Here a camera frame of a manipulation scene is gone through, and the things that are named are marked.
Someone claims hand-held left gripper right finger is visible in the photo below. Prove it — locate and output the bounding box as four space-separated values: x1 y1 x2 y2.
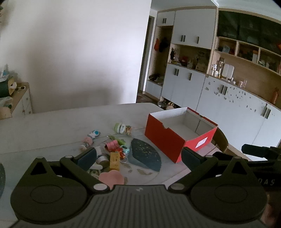
168 147 259 194

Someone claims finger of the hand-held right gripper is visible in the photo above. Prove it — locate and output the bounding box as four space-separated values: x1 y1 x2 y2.
241 143 281 159
213 151 273 164

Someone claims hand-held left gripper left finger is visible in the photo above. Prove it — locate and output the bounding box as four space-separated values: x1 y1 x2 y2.
19 147 110 194

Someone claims small yellow box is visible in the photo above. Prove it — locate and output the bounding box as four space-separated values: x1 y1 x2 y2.
109 152 121 171

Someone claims pink flower-shaped pad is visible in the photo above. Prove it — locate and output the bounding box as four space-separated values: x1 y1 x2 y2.
98 170 125 186

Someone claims red cardboard box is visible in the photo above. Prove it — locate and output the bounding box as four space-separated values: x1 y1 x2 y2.
144 107 218 164

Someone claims person's right hand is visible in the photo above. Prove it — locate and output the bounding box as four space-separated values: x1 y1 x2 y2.
267 193 281 228

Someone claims wooden chair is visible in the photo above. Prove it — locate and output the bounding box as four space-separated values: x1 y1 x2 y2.
211 128 229 154

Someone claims clear bottle with green cap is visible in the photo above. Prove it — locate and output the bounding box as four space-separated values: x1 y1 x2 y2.
114 122 133 135

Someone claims dark speckled leaf-shaped tray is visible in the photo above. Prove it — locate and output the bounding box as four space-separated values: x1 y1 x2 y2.
128 138 162 172

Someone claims pile of house slippers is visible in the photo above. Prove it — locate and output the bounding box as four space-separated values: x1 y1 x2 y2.
158 99 176 110

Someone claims small white drawer cabinet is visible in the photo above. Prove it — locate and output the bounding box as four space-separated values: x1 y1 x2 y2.
10 82 33 119

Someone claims white plastic container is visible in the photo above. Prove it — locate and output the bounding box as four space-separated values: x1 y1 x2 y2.
223 64 235 80

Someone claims pair of dark shoes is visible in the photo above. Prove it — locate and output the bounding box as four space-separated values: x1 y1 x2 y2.
149 75 164 84

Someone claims dark round mat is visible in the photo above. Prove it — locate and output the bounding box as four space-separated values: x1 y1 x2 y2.
0 163 6 198

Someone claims clear plastic bag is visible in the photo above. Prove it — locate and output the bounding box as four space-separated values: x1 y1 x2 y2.
0 96 14 108

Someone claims dark wooden door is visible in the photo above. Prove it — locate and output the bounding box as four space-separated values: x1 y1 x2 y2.
140 16 152 93

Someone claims green tissue box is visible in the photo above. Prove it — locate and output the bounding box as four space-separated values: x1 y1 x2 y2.
0 78 15 98

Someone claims dark hanging bag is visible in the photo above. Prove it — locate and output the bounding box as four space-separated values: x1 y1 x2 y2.
159 37 171 53

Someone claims pink figure keychain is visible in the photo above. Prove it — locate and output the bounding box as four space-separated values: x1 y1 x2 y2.
79 136 94 152

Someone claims white wooden wall cabinet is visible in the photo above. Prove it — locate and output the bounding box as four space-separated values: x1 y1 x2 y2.
144 6 281 152

